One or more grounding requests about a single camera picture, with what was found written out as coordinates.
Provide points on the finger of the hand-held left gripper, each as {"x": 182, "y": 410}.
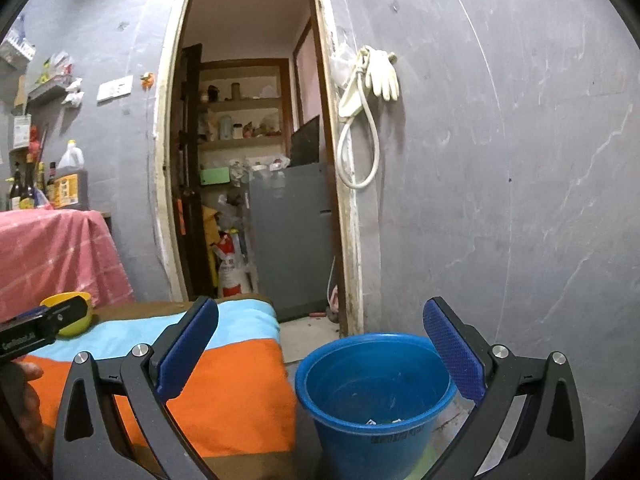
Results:
{"x": 67, "y": 315}
{"x": 32, "y": 313}

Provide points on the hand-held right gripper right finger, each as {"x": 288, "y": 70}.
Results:
{"x": 452, "y": 350}

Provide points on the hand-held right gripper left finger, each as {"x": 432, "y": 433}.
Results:
{"x": 185, "y": 350}

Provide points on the pale wrapper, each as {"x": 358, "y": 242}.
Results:
{"x": 397, "y": 421}

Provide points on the white wrapper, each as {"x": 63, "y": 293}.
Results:
{"x": 371, "y": 421}

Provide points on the blue plastic bucket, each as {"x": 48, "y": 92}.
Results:
{"x": 350, "y": 440}

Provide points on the person's left hand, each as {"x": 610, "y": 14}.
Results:
{"x": 27, "y": 400}

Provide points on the yellow bowl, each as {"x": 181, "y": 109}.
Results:
{"x": 80, "y": 328}

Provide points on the pink checked cloth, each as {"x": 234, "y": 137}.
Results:
{"x": 60, "y": 260}

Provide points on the yellow bag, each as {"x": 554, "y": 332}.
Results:
{"x": 209, "y": 230}

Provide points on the large cooking oil jug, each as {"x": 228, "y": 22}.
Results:
{"x": 70, "y": 185}

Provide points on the grey cabinet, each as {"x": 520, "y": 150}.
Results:
{"x": 290, "y": 245}

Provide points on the red hanging item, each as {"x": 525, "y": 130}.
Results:
{"x": 33, "y": 140}

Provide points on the green box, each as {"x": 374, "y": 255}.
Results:
{"x": 214, "y": 176}

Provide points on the white label card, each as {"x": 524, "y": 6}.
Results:
{"x": 21, "y": 131}

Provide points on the dark wooden door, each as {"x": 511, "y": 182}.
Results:
{"x": 192, "y": 160}

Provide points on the wooden cutting board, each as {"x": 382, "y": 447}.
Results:
{"x": 20, "y": 92}

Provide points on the white crumpled plastic bag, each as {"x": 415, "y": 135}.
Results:
{"x": 73, "y": 92}

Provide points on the pale green jar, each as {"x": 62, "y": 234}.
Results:
{"x": 225, "y": 128}

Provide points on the black monitor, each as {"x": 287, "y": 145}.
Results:
{"x": 306, "y": 142}

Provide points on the green yellow packet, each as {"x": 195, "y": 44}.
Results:
{"x": 46, "y": 70}

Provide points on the pink packet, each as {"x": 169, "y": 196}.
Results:
{"x": 61, "y": 65}

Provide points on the wooden shelf unit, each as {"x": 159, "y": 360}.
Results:
{"x": 240, "y": 105}

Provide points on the cream rubber gloves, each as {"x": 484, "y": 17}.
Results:
{"x": 385, "y": 77}

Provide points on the clear plastic bag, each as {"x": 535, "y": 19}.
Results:
{"x": 342, "y": 67}

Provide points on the pale door frame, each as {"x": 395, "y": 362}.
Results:
{"x": 162, "y": 160}

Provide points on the grey wall shelf rack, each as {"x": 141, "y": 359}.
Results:
{"x": 47, "y": 91}

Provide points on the orange wall hook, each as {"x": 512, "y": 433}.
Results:
{"x": 147, "y": 80}

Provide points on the white wall basket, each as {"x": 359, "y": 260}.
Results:
{"x": 17, "y": 45}

